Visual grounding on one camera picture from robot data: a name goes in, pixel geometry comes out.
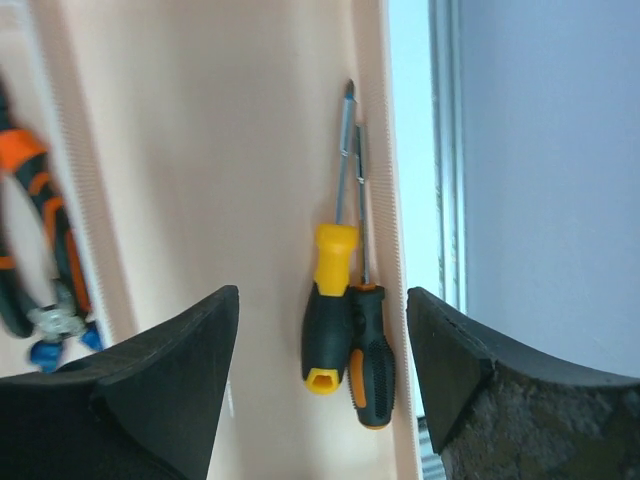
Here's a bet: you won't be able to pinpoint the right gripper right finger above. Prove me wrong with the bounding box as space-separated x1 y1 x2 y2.
407 287 494 454

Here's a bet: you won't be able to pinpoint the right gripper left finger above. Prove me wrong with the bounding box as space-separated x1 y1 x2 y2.
97 285 239 479

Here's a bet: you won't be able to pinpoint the long black orange screwdriver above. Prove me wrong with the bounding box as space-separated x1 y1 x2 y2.
348 123 396 430

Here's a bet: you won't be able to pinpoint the yellow black screwdriver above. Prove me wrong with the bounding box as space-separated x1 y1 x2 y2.
301 79 358 395

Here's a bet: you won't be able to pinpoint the blue handled cutting pliers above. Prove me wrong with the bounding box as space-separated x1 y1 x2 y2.
26 279 104 373

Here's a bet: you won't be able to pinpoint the pink plastic tool box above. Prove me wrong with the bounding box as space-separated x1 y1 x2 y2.
1 1 421 479

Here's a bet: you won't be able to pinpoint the orange black pliers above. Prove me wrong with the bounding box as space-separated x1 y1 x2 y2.
1 88 91 339

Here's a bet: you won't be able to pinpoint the right aluminium frame post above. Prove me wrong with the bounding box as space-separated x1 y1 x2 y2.
429 1 467 312

